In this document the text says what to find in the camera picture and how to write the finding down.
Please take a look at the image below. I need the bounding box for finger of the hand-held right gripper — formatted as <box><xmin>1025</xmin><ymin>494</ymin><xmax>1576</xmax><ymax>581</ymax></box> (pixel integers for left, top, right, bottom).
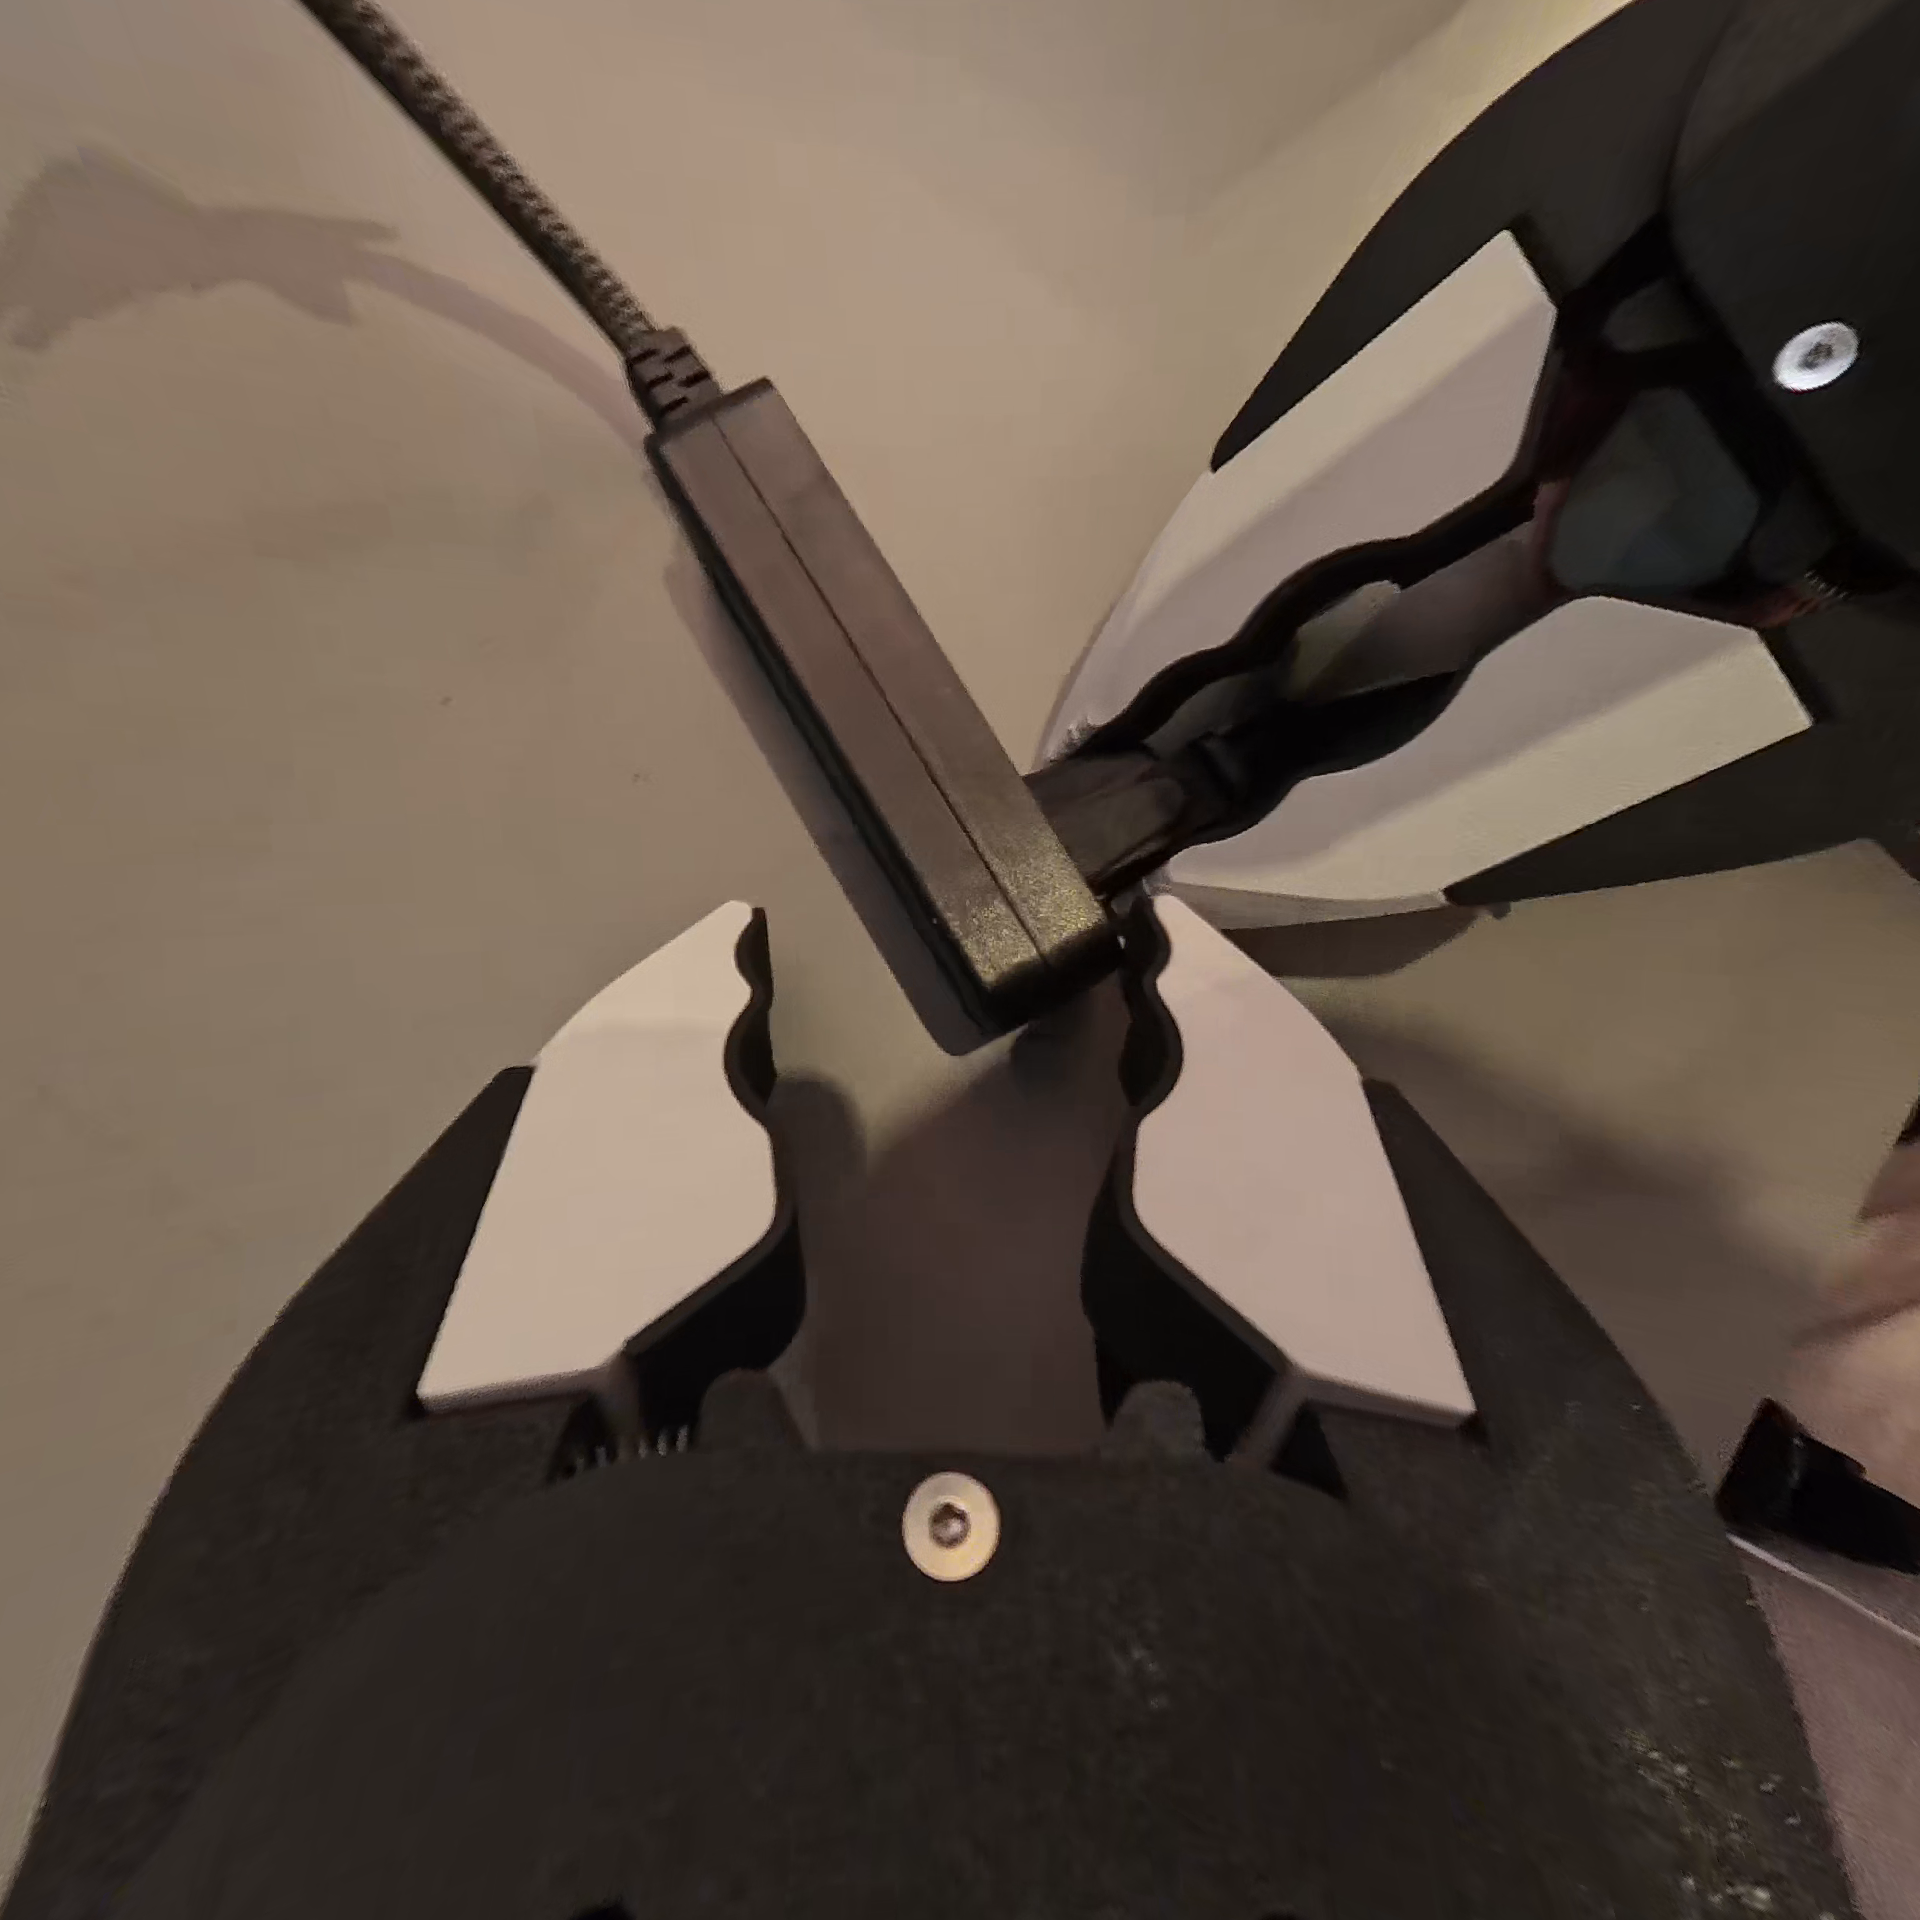
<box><xmin>1032</xmin><ymin>230</ymin><xmax>1576</xmax><ymax>771</ymax></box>
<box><xmin>1147</xmin><ymin>591</ymin><xmax>1816</xmax><ymax>916</ymax></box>

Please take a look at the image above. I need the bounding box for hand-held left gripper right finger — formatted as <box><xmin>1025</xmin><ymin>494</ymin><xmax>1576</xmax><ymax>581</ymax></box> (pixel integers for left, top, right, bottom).
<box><xmin>1083</xmin><ymin>891</ymin><xmax>1480</xmax><ymax>1465</ymax></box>

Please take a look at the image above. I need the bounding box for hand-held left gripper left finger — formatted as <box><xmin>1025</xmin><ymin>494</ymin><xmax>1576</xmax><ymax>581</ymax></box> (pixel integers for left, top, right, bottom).
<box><xmin>414</xmin><ymin>901</ymin><xmax>804</xmax><ymax>1420</ymax></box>

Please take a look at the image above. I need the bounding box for thick black power cord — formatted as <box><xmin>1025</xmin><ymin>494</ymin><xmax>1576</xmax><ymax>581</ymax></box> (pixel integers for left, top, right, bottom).
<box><xmin>1026</xmin><ymin>533</ymin><xmax>1547</xmax><ymax>902</ymax></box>

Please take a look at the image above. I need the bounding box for black power strip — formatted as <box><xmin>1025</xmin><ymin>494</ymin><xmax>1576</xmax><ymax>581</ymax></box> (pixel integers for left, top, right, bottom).
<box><xmin>644</xmin><ymin>377</ymin><xmax>1128</xmax><ymax>1041</ymax></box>

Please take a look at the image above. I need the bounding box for black strap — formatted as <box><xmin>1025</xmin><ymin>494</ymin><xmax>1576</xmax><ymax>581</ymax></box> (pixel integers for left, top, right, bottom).
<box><xmin>1714</xmin><ymin>1399</ymin><xmax>1920</xmax><ymax>1578</ymax></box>

